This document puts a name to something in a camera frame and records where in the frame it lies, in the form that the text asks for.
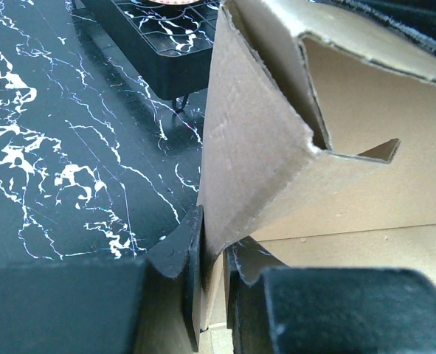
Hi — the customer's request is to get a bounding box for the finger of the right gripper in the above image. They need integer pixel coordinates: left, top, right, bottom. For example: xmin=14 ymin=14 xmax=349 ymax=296
xmin=324 ymin=1 xmax=436 ymax=57

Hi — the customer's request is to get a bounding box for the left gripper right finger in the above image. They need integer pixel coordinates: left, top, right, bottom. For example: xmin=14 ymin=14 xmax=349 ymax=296
xmin=224 ymin=237 xmax=436 ymax=353

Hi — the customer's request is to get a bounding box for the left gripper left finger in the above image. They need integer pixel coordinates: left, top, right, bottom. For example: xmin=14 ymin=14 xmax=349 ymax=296
xmin=0 ymin=206 xmax=204 ymax=353

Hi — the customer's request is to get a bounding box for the cardboard box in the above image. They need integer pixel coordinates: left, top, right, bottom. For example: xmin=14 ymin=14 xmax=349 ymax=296
xmin=191 ymin=0 xmax=436 ymax=354

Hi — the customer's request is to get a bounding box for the pink patterned bowl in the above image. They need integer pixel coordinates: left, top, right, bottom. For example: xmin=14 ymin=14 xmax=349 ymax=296
xmin=150 ymin=0 xmax=198 ymax=6

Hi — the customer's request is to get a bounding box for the black wire dish rack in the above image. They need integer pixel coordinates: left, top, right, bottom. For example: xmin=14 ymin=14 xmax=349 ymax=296
xmin=82 ymin=0 xmax=220 ymax=112

